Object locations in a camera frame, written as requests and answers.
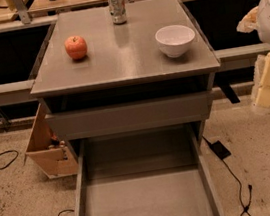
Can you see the red apple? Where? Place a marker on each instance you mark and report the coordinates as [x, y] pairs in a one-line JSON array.
[[76, 47]]

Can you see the grey drawer cabinet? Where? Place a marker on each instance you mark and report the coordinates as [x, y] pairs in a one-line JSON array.
[[123, 62]]

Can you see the open grey middle drawer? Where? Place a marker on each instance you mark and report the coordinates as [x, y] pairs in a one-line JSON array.
[[158, 172]]

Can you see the closed grey top drawer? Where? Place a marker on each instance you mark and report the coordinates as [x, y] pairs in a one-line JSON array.
[[131, 116]]

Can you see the white ceramic bowl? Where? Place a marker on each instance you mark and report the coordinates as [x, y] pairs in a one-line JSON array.
[[174, 40]]

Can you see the black power adapter right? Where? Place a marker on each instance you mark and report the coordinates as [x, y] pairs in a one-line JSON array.
[[220, 150]]

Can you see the silver soda can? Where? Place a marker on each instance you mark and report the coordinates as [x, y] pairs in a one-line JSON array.
[[117, 11]]

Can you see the cardboard box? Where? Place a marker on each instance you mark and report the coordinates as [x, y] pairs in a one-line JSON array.
[[51, 155]]

